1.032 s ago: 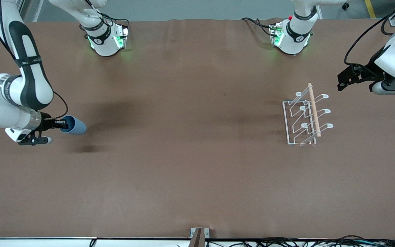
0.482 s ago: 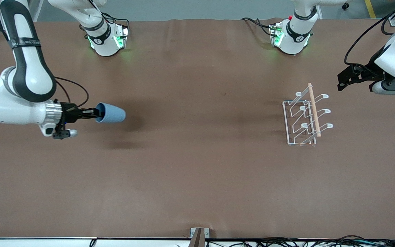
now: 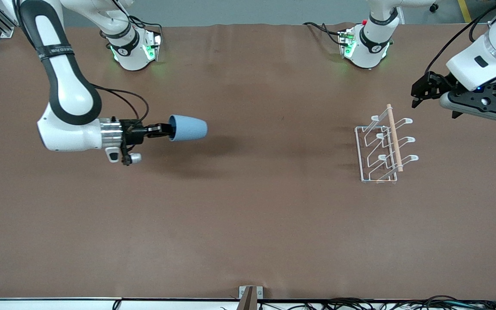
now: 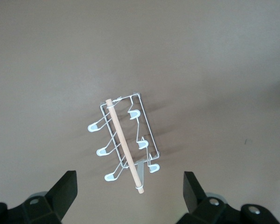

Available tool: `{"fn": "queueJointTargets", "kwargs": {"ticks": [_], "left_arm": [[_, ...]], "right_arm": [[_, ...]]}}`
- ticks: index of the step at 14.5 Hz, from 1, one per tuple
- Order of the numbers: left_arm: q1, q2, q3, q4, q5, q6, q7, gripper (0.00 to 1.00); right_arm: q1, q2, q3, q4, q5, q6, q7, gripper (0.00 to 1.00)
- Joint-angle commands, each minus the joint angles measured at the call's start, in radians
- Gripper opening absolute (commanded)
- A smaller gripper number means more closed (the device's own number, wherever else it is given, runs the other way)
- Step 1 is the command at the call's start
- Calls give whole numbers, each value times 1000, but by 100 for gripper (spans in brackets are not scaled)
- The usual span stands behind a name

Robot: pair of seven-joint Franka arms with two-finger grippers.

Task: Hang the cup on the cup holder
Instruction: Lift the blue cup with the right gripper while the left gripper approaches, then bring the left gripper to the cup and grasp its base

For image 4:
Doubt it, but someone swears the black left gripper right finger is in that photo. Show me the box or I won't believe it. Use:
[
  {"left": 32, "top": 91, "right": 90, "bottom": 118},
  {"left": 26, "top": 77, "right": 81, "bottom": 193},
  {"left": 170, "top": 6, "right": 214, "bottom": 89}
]
[{"left": 182, "top": 171, "right": 280, "bottom": 224}]

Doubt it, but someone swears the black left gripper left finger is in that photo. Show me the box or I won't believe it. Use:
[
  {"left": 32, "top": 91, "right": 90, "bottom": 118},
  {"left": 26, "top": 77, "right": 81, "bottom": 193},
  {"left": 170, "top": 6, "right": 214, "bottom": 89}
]
[{"left": 0, "top": 170, "right": 78, "bottom": 224}]

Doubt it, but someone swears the brown table cover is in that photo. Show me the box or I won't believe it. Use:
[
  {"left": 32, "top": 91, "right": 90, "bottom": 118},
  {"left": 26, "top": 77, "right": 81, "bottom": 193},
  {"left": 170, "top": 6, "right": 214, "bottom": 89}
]
[{"left": 0, "top": 0, "right": 280, "bottom": 224}]

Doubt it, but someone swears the white wire cup holder rack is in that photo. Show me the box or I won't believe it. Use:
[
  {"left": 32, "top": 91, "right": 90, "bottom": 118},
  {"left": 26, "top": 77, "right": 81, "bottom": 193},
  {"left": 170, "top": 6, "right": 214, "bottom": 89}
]
[{"left": 87, "top": 92, "right": 160, "bottom": 195}]

